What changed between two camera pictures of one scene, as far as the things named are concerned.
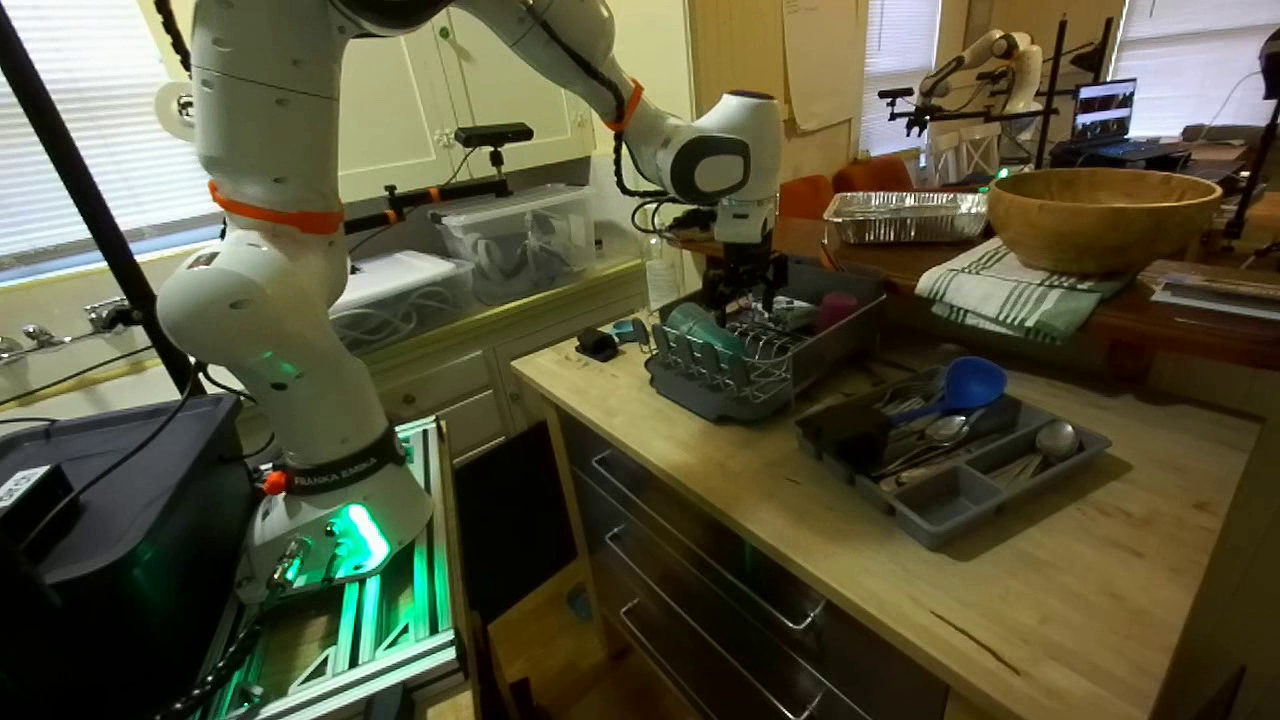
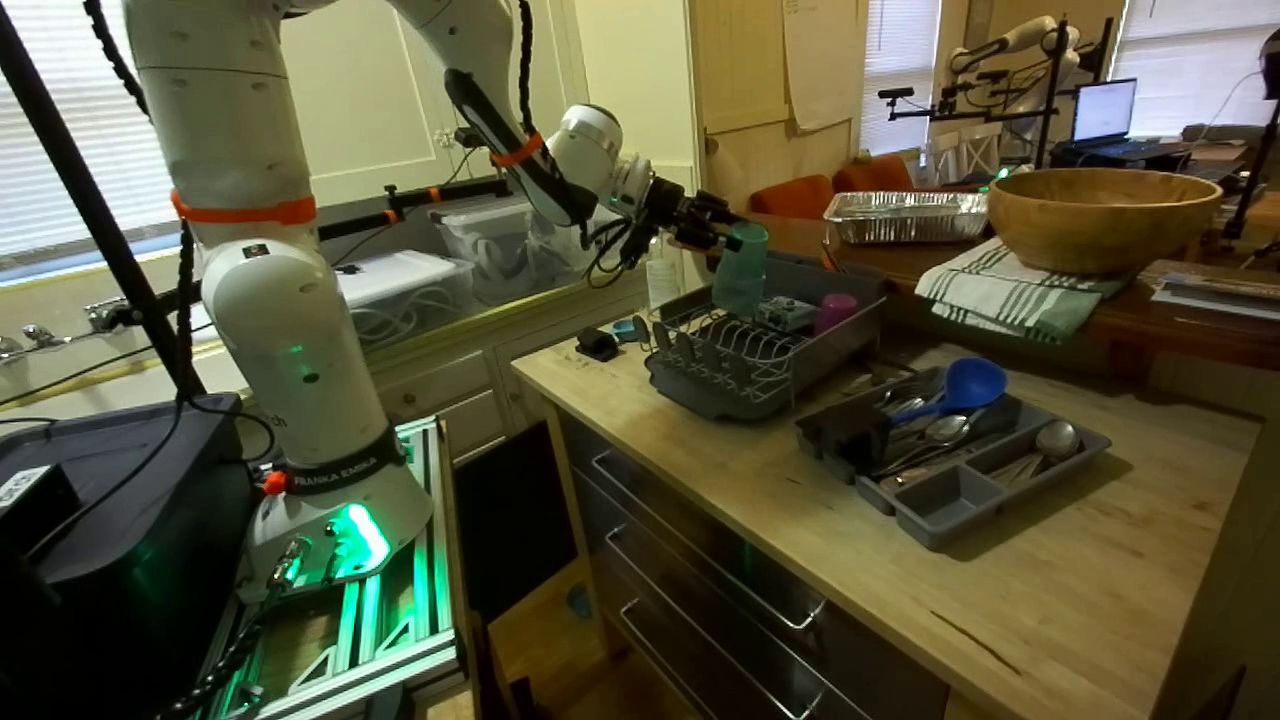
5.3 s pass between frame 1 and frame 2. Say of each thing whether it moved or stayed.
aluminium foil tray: stayed
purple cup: stayed
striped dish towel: stayed
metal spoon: stayed
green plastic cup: moved
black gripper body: moved
